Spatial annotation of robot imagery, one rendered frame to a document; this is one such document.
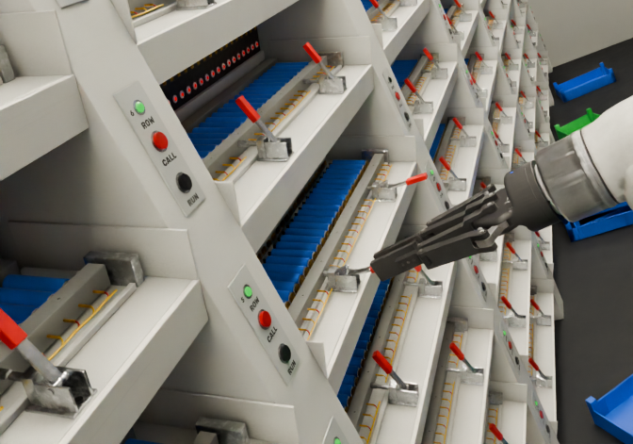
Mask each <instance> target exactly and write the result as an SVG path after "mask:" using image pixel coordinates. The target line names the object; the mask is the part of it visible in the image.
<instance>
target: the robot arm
mask: <svg viewBox="0 0 633 444"><path fill-rule="evenodd" d="M535 158H536V161H535V160H531V161H530V162H528V163H526V164H524V165H522V166H520V167H518V168H516V169H514V170H512V171H510V172H508V173H506V174H505V176H504V187H505V188H503V189H500V190H497V188H496V187H495V185H494V184H490V185H488V186H487V187H486V188H485V189H483V190H481V191H480V192H479V193H477V194H476V195H474V196H472V197H470V198H468V199H467V200H465V201H463V202H461V203H459V204H458V205H456V206H453V207H452V208H451V209H449V210H447V211H445V212H444V213H442V214H440V215H438V216H437V217H435V218H433V219H431V220H429V221H428V222H427V223H426V226H427V228H424V229H422V230H421V231H420V232H419V233H417V234H415V235H412V236H410V237H408V238H406V239H404V240H402V241H399V242H397V243H395V244H393V245H391V246H389V247H386V248H384V249H382V250H380V251H378V252H377V253H375V254H374V255H373V257H374V260H372V261H371V262H370V264H369V265H370V267H371V268H372V269H373V271H374V272H375V273H376V274H377V275H378V277H379V278H380V280H381V281H382V282H383V281H385V280H387V279H390V278H392V277H394V276H396V275H399V274H401V273H403V272H405V271H408V270H410V269H412V268H415V267H417V266H419V265H421V264H424V265H425V266H426V268H427V269H428V270H430V269H434V268H437V267H440V266H442V265H445V264H448V263H451V262H454V261H457V260H460V259H463V258H466V257H469V256H471V255H476V254H480V253H490V252H493V251H495V250H496V249H497V248H498V246H497V244H496V243H495V240H496V239H497V237H499V236H502V235H504V234H507V233H509V232H510V231H511V230H513V229H514V228H516V227H517V226H518V225H523V226H525V227H526V228H527V229H528V230H530V231H532V232H537V231H540V230H542V229H544V228H546V227H548V226H550V225H553V224H555V223H557V222H561V221H563V220H564V218H565V219H566V220H567V221H568V222H578V221H580V220H582V219H585V218H587V217H589V216H591V215H593V214H596V213H598V212H600V211H603V210H605V209H607V208H612V207H615V206H616V205H618V204H620V203H623V202H627V204H628V205H629V206H630V208H631V209H632V210H633V96H631V97H629V98H627V99H625V100H624V101H622V102H620V103H618V104H617V105H615V106H613V107H611V108H610V109H608V110H606V111H605V112H604V113H603V114H602V115H601V116H600V117H599V118H597V119H596V120H595V121H594V122H592V123H591V124H589V125H587V126H586V127H584V128H582V129H581V130H578V131H575V132H573V133H572V134H571V135H569V136H567V137H565V138H563V139H561V140H558V141H556V142H554V143H552V144H550V145H548V146H546V147H544V148H543V149H541V150H539V151H538V152H537V154H536V156H535ZM419 234H420V235H419Z"/></svg>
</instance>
